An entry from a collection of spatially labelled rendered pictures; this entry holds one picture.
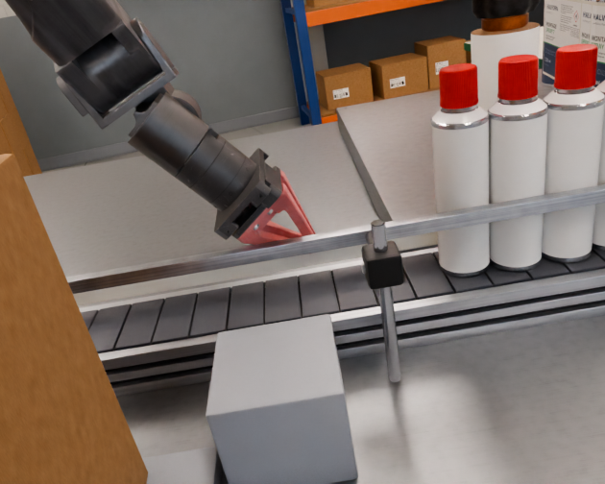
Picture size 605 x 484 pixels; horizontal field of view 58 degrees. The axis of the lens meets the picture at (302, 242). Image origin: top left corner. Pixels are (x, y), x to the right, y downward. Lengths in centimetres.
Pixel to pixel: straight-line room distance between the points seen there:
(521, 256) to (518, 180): 8
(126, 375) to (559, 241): 45
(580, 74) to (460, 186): 14
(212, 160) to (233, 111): 438
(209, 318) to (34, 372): 28
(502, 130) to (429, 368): 23
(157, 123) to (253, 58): 433
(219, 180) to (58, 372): 23
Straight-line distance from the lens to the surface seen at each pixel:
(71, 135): 500
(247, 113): 488
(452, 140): 52
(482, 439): 48
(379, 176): 85
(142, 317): 62
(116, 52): 49
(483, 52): 80
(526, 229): 57
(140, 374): 58
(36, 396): 32
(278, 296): 58
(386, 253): 45
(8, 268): 32
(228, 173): 50
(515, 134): 53
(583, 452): 49
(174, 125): 49
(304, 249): 51
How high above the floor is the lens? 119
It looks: 27 degrees down
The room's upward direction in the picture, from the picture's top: 10 degrees counter-clockwise
